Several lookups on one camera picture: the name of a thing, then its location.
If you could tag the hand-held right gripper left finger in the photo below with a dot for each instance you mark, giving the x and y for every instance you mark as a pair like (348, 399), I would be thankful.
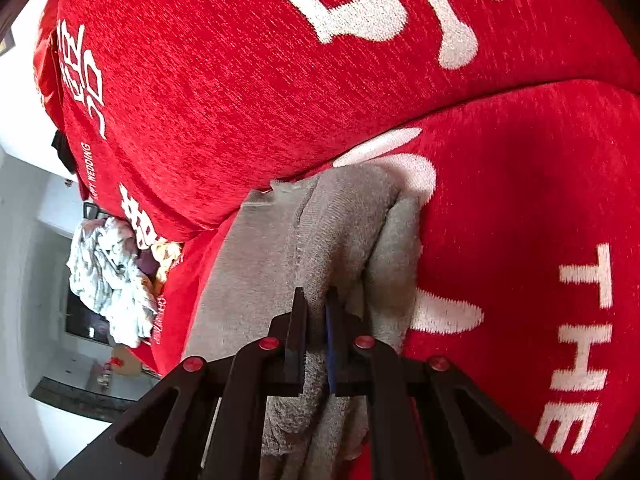
(300, 345)

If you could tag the white patterned cloth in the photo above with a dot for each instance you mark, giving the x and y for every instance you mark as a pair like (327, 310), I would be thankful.
(110, 280)

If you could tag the yellow cloth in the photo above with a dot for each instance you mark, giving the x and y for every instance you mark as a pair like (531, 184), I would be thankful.
(167, 255)

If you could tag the black screen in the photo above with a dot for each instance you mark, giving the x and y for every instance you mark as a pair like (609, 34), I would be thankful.
(82, 317)

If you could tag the dark purple cloth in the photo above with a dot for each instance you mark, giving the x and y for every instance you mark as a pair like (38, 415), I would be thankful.
(146, 262)

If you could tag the dark stone countertop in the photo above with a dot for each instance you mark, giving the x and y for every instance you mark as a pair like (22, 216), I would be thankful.
(75, 394)

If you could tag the grey t-shirt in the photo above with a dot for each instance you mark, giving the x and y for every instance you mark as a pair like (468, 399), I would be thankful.
(340, 240)

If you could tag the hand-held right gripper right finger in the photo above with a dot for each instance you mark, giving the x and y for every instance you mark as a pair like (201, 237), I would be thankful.
(332, 355)

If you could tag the red printed sofa cover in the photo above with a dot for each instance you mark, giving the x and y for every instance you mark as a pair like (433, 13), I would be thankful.
(250, 85)

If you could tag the cardboard box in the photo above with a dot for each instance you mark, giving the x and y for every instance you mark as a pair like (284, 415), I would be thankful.
(127, 362)

